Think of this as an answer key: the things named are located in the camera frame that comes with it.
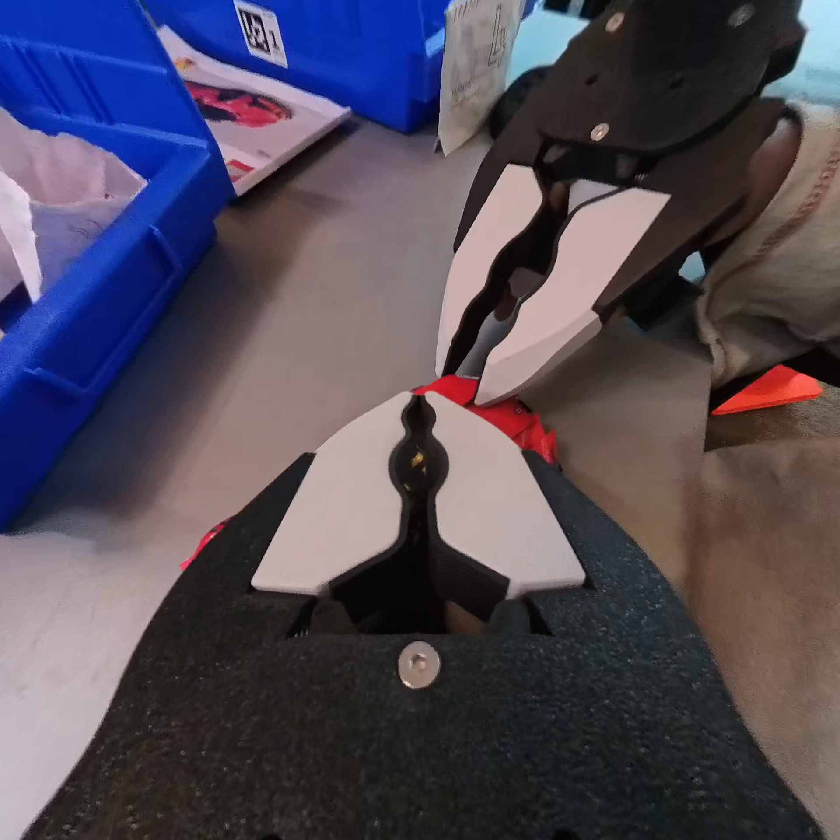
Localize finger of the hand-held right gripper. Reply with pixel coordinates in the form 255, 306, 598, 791
435, 163, 548, 378
472, 180, 672, 408

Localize red toy brick car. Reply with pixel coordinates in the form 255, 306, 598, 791
180, 374, 560, 571

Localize black shoe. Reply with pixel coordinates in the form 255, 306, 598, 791
487, 66, 555, 142

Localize orange grey striped pole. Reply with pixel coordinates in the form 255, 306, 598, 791
710, 364, 824, 416

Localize white instruction booklet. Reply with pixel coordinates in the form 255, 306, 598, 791
157, 25, 353, 196

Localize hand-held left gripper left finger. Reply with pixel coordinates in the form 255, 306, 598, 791
251, 392, 424, 597

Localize person's beige pants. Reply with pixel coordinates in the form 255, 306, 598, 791
705, 394, 840, 840

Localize white printed paper bag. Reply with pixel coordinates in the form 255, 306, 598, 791
437, 0, 536, 157

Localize blue plastic bin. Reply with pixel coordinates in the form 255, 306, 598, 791
0, 0, 236, 534
141, 0, 460, 134

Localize grey desk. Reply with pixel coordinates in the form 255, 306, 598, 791
0, 112, 710, 837

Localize crumpled clear plastic bag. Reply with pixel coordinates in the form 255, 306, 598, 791
0, 108, 148, 316

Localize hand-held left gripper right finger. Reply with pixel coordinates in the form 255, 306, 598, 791
420, 392, 586, 599

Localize person's right hand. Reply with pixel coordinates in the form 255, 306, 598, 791
712, 110, 803, 255

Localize white plastic bag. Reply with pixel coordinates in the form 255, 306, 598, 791
0, 167, 43, 304

